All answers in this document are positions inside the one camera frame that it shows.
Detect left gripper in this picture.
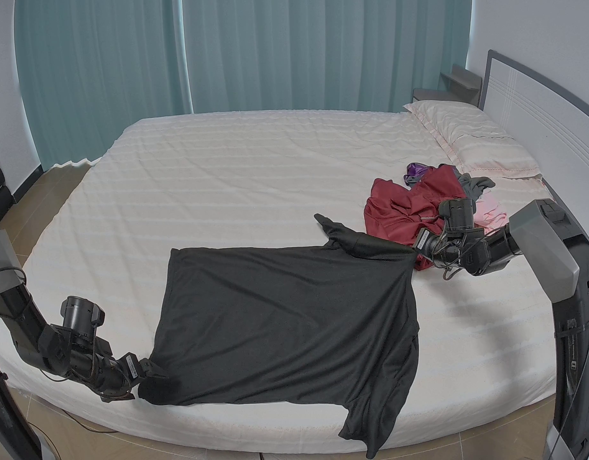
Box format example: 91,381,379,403
99,352,147,398

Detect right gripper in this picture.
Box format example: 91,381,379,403
412,228,461,267

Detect black T-shirt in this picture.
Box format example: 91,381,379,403
138,213,420,460

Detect dark red garment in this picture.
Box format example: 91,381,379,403
363,166,477,272

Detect pink garment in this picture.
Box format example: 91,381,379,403
472,195,509,234

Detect grey garment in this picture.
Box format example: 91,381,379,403
456,173,496,205

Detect purple garment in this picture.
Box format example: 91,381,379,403
404,162,441,186

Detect cream pillow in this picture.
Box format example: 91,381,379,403
403,100,543,181

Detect grey bedside table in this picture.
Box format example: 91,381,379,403
412,64,483,109

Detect bed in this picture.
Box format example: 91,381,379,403
0,49,589,454

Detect blue-green curtain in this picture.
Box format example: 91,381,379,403
14,0,194,171
179,0,474,114

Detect thin black cable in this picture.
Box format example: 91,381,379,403
28,408,118,442

